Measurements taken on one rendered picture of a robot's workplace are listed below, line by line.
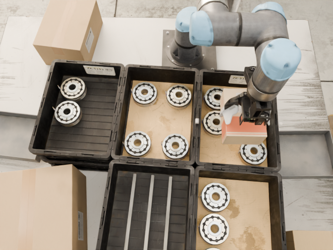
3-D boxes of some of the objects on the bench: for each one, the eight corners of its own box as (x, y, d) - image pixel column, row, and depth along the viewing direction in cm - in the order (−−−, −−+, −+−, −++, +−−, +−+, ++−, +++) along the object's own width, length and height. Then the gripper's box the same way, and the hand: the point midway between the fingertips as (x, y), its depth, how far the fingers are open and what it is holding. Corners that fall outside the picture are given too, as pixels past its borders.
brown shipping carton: (88, 70, 146) (80, 50, 131) (45, 64, 148) (31, 44, 133) (103, 22, 158) (96, -1, 143) (63, 17, 159) (52, -6, 144)
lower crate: (69, 87, 143) (61, 73, 132) (131, 91, 142) (128, 78, 131) (50, 168, 128) (39, 160, 116) (119, 173, 126) (115, 166, 115)
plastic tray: (52, 120, 136) (48, 116, 131) (39, 162, 128) (34, 159, 124) (-5, 114, 138) (-11, 109, 133) (-21, 155, 130) (-28, 152, 125)
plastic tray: (324, 133, 133) (330, 129, 128) (335, 178, 125) (341, 175, 120) (263, 134, 133) (267, 130, 128) (270, 179, 125) (274, 176, 120)
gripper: (224, 107, 72) (213, 135, 90) (304, 108, 72) (276, 137, 90) (222, 76, 75) (212, 109, 94) (299, 77, 75) (273, 110, 93)
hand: (243, 114), depth 93 cm, fingers closed on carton, 14 cm apart
